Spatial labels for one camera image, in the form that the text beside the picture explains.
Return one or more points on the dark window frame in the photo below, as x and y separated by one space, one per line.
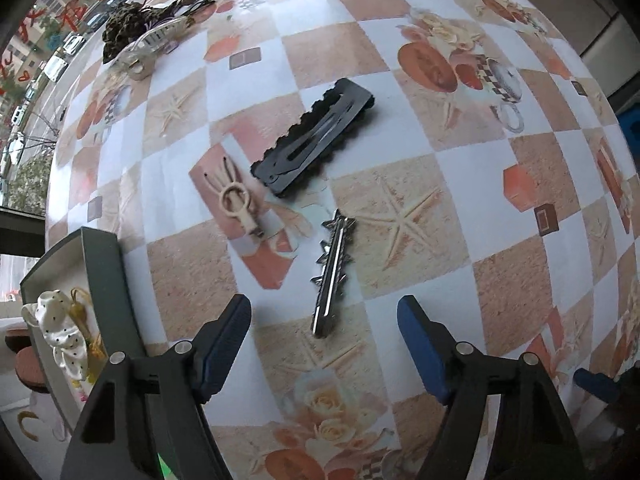
20 230

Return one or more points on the silver spiked hair clip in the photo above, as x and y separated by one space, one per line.
330 280

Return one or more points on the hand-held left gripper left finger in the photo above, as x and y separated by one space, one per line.
225 350

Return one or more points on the yellow curved object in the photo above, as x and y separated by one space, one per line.
21 424

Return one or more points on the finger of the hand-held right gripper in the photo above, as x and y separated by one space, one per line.
597 387

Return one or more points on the beige hair clip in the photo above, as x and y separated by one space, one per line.
247 220

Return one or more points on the black scalloped hair clip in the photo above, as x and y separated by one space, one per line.
315 135

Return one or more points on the dark patterned scrunchie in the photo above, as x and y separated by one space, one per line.
130 25

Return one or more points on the white polka dot scrunchie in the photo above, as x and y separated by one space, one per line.
55 325

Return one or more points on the white cabinet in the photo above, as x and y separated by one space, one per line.
575 0

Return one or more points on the checkered printed tablecloth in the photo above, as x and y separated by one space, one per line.
425 260

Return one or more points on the clear plastic hair clip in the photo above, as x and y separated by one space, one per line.
155 37

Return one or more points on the green plastic bangle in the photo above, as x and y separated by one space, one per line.
165 465

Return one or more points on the grey cardboard box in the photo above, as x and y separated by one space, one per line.
102 280

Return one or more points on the blue plastic stool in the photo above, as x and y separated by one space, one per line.
631 132

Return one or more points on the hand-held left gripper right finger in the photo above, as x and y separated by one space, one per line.
422 350

